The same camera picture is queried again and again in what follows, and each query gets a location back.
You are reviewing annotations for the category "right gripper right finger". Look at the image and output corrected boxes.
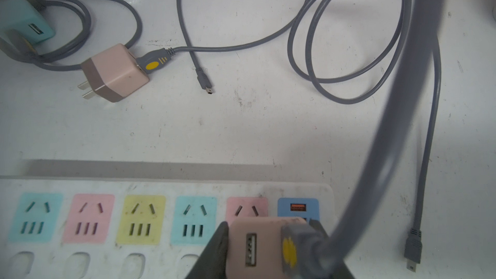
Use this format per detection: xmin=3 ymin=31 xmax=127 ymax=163
xmin=309 ymin=219 xmax=355 ymax=278

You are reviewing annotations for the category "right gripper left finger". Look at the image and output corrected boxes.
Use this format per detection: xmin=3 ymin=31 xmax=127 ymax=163
xmin=186 ymin=222 xmax=229 ymax=279

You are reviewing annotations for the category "grey usb cable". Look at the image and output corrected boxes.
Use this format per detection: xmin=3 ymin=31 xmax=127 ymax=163
xmin=280 ymin=0 xmax=446 ymax=279
xmin=135 ymin=0 xmax=313 ymax=94

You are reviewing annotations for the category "pink charger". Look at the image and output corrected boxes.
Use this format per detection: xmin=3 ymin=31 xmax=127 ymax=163
xmin=78 ymin=44 xmax=149 ymax=103
xmin=226 ymin=217 xmax=306 ymax=278

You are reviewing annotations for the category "white colourful power strip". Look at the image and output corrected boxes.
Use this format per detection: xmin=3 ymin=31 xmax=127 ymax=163
xmin=1 ymin=178 xmax=335 ymax=278

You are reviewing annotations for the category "teal usb charger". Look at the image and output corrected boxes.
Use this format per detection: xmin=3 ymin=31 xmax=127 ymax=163
xmin=1 ymin=0 xmax=55 ymax=55

